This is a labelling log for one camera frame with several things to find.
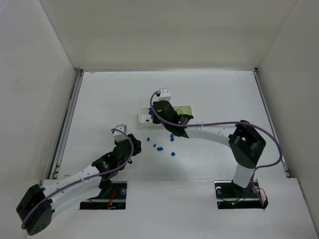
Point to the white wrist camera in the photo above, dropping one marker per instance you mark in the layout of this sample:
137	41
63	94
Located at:
164	95
119	133

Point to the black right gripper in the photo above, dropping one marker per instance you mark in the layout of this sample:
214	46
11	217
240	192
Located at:
157	109

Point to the green lego brick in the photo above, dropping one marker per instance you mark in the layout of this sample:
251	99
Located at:
180	112

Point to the large blue curved lego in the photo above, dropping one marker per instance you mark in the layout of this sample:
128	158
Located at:
151	112

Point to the white three-compartment container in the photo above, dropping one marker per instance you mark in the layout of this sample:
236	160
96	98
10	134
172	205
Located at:
144	114

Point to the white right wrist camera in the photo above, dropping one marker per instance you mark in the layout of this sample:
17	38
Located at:
164	95

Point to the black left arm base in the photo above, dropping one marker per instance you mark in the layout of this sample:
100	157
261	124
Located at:
112	196

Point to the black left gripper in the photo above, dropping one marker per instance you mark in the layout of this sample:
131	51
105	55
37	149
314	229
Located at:
134	143

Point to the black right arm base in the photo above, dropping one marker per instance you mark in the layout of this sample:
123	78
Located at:
231	196

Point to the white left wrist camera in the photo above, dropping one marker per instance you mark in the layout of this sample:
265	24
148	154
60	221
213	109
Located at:
119	133

